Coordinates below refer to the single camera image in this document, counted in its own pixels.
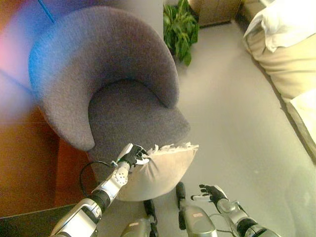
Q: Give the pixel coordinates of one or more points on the beige fringed throw pillow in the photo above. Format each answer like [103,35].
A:
[160,172]

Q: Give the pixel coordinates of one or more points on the white duvet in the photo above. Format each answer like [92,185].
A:
[284,22]

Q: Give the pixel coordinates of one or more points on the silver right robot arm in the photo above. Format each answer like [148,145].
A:
[242,219]

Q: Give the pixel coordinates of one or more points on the green leafy potted plant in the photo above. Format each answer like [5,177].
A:
[180,32]

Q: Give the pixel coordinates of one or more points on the beige wooden nightstand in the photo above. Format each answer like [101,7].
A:
[214,12]

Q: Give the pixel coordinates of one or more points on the silver left robot leg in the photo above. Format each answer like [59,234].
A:
[148,209]

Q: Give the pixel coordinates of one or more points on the grey fabric tub armchair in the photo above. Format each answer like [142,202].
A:
[103,61]

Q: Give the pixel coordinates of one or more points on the beige bed base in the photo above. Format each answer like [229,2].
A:
[284,69]

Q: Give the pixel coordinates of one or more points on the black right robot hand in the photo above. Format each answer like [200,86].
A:
[213,193]

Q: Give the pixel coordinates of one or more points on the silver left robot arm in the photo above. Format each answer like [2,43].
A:
[98,197]

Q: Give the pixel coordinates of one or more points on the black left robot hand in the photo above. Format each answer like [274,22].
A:
[132,154]

